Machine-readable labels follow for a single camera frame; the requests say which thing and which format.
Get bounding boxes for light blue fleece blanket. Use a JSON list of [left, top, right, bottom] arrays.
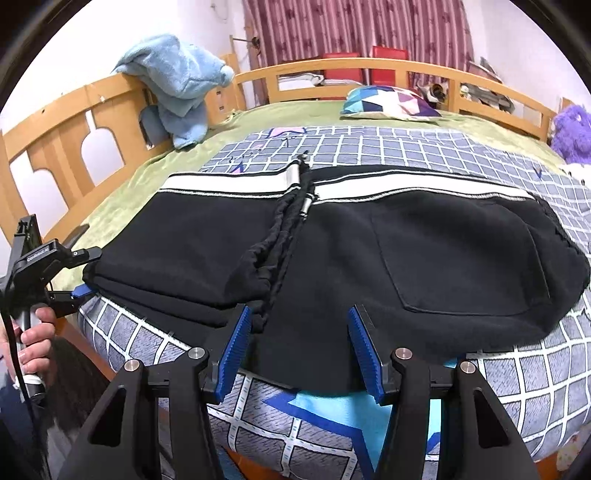
[[112, 33, 235, 151]]

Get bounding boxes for wooden bed frame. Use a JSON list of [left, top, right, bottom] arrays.
[[0, 53, 561, 365]]

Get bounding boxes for colourful geometric pillow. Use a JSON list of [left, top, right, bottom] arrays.
[[341, 84, 445, 121]]

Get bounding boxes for grey checked blanket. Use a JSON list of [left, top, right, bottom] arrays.
[[76, 124, 591, 480]]

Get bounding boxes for dotted white mattress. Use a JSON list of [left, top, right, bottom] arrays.
[[556, 431, 591, 472]]

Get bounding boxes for purple plush toy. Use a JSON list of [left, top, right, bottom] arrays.
[[551, 104, 591, 164]]

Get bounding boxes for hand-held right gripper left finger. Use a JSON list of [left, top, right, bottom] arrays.
[[58, 304, 252, 480]]

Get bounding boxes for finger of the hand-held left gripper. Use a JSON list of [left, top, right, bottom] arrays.
[[59, 247, 103, 269], [46, 284, 100, 319]]

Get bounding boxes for black pants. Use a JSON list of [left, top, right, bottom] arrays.
[[82, 165, 591, 393]]

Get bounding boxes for green bed sheet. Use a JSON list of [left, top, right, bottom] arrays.
[[69, 99, 564, 296]]

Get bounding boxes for dark red patterned curtain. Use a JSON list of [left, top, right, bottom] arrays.
[[242, 0, 476, 75]]

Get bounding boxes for person's left hand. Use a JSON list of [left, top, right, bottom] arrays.
[[19, 307, 57, 384]]

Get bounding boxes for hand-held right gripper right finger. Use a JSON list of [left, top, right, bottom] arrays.
[[347, 305, 539, 480]]

